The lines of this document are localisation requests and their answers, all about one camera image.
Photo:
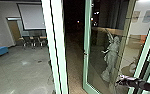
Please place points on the dark meeting table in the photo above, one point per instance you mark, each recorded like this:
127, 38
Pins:
32, 40

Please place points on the green framed glass door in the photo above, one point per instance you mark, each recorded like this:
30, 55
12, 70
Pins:
88, 50

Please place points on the white projector screen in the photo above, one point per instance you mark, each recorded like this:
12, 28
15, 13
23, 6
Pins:
31, 15

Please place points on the light wooden door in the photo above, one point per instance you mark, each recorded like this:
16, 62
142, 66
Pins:
14, 30

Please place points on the white angel statue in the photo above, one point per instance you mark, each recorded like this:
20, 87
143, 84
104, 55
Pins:
111, 56

